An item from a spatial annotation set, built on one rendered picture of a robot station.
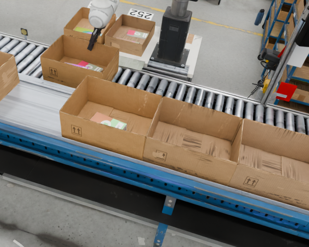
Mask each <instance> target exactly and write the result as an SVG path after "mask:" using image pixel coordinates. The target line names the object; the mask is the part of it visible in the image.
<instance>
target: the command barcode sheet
mask: <svg viewBox="0 0 309 247"><path fill-rule="evenodd" d="M308 53H309V47H300V46H298V45H296V47H295V49H294V51H293V53H292V55H291V57H290V59H289V61H288V63H287V64H288V65H292V66H296V67H300V68H301V67H302V65H303V63H304V61H305V59H306V57H307V55H308Z"/></svg>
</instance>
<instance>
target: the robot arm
mask: <svg viewBox="0 0 309 247"><path fill-rule="evenodd" d="M119 1H120V0H92V3H91V8H90V13H89V23H90V24H91V26H93V27H95V28H94V31H93V32H92V35H91V38H90V40H89V45H88V48H87V49H88V50H90V51H91V50H92V48H93V46H94V42H97V38H98V36H99V34H100V32H101V30H102V29H104V28H106V25H107V24H108V23H109V21H110V20H111V18H112V15H113V14H114V13H115V11H116V9H117V7H118V4H119Z"/></svg>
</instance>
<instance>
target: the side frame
mask: <svg viewBox="0 0 309 247"><path fill-rule="evenodd" d="M7 135H9V138H8V137H7ZM20 139H21V140H22V141H20ZM32 143H34V145H33V144H32ZM0 144H1V145H4V146H8V147H11V148H15V149H18V150H21V151H25V152H28V153H31V154H34V155H37V156H41V157H44V158H47V159H50V160H53V161H56V162H60V163H63V164H66V165H69V166H73V167H76V168H79V169H82V170H85V171H89V172H92V173H96V174H99V175H102V176H106V177H109V178H112V179H115V180H118V181H121V182H124V183H128V184H131V185H134V186H137V187H141V188H144V189H147V190H150V191H154V192H157V193H160V194H163V195H166V196H170V197H173V198H177V199H180V200H183V201H187V202H190V203H192V204H196V205H199V206H202V207H205V208H209V209H212V210H215V211H218V212H222V213H225V214H228V215H231V216H235V217H238V218H241V219H244V220H247V221H251V222H255V223H258V224H261V225H264V226H267V227H270V228H273V229H277V230H280V231H283V232H286V233H290V234H293V235H297V236H299V237H303V238H306V239H309V215H306V214H303V213H299V212H296V211H293V210H289V209H286V208H283V207H279V206H276V205H273V204H270V203H267V202H263V201H260V200H257V199H253V198H249V197H246V196H243V195H239V194H236V193H233V192H229V191H226V190H223V189H220V188H216V187H213V186H210V185H206V184H203V183H200V182H197V181H193V180H190V179H187V178H183V177H180V176H177V175H174V174H170V173H166V172H163V171H160V170H156V169H153V168H150V167H146V166H143V165H140V164H136V163H133V162H130V161H127V160H124V159H120V158H117V157H114V156H110V155H107V154H104V153H100V152H97V151H94V150H90V149H87V148H83V147H80V146H76V145H73V144H70V143H66V142H64V141H60V140H57V139H54V138H50V137H47V136H44V135H40V134H37V133H34V132H30V131H27V130H24V129H20V128H17V127H14V126H10V125H7V124H4V123H0ZM45 147H47V149H45ZM58 150H59V151H60V153H58ZM71 154H72V155H73V156H72V157H71ZM84 158H85V159H86V161H84ZM97 162H98V163H99V165H97ZM110 166H111V167H112V169H111V168H110ZM124 171H126V173H124ZM137 175H139V177H137ZM151 179H153V181H151ZM164 183H167V185H166V186H165V185H164ZM179 187H180V188H181V189H180V190H179V189H178V188H179ZM193 192H195V194H192V193H193ZM207 196H209V198H207ZM222 200H223V201H224V202H223V203H221V201H222ZM236 205H238V207H236ZM251 209H253V211H252V212H251V211H250V210H251ZM265 214H268V215H267V216H265ZM281 218H282V219H283V220H282V221H280V219H281ZM295 223H298V224H297V225H295Z"/></svg>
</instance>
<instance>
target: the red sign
mask: <svg viewBox="0 0 309 247"><path fill-rule="evenodd" d="M296 88H297V86H296V85H292V84H288V83H284V82H281V84H280V86H279V88H278V90H277V92H276V93H275V92H274V94H277V96H276V99H281V100H285V101H288V102H289V101H290V99H291V97H292V95H293V94H294V92H295V90H296Z"/></svg>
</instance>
